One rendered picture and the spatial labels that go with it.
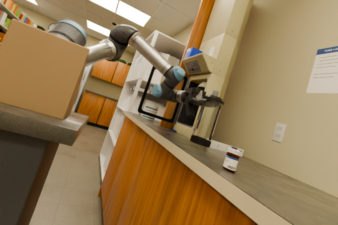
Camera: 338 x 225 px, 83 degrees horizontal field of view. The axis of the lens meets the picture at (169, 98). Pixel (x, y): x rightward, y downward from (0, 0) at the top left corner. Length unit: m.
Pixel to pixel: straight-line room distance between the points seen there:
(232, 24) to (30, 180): 1.37
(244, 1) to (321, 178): 1.18
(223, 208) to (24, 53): 0.66
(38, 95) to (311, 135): 1.24
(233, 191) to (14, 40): 0.66
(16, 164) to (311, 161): 1.23
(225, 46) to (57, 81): 1.10
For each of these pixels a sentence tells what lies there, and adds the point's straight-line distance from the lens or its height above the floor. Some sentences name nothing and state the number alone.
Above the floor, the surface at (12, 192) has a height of 0.74.
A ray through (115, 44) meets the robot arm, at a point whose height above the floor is 1.32.
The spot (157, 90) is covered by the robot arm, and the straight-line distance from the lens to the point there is 1.07.
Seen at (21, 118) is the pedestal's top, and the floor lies 0.93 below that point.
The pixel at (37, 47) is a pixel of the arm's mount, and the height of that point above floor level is 1.11.
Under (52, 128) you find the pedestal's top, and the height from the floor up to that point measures 0.93.
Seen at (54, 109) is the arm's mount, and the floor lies 0.96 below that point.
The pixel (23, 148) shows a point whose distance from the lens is 0.62.
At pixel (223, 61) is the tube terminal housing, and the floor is 1.52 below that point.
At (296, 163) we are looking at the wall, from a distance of 1.30.
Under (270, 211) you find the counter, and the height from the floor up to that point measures 0.94.
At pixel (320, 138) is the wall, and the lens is 1.26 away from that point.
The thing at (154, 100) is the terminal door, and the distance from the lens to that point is 1.52.
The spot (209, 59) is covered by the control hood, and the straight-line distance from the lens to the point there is 1.34.
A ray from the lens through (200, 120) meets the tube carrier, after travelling 0.92.
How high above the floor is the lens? 1.05
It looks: 5 degrees up
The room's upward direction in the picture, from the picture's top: 19 degrees clockwise
